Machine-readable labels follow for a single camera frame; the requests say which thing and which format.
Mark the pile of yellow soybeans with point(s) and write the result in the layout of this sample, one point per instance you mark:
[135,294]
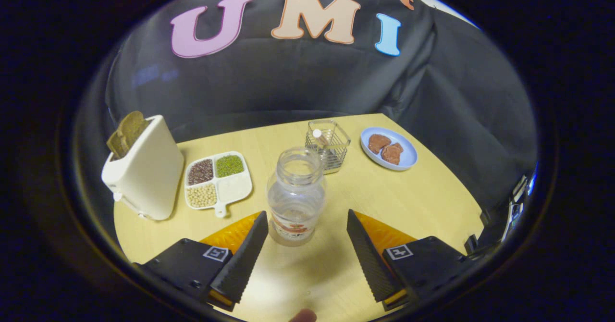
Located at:
[202,196]

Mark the light wooden table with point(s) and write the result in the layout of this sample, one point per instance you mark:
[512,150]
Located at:
[413,202]

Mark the white toaster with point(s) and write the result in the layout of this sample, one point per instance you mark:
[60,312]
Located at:
[149,178]

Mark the pile of brown beans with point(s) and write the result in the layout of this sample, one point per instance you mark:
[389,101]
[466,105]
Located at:
[201,172]

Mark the black backdrop cloth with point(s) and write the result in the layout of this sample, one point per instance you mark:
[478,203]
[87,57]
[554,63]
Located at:
[269,81]

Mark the brown bread slice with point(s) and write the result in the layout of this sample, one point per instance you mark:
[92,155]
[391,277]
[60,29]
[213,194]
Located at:
[116,144]
[134,127]

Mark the clear plastic juice bottle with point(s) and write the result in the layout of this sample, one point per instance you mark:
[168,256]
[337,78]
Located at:
[296,202]

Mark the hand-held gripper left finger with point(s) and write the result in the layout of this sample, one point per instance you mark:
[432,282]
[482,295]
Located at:
[245,259]

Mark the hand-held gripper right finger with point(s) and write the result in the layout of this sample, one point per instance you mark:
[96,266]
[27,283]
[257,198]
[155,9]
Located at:
[370,259]

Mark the light blue plate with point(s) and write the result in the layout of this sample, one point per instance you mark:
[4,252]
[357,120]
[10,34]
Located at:
[408,156]

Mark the white divided tray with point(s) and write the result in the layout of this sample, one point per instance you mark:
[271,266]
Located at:
[235,188]

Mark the brown cookie piece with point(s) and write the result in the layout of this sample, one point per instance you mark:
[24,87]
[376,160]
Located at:
[378,143]
[392,154]

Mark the pile of green beans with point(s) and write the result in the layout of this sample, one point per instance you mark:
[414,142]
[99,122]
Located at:
[229,166]

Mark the wooden stick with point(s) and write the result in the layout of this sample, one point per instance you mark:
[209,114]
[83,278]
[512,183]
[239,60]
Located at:
[319,135]

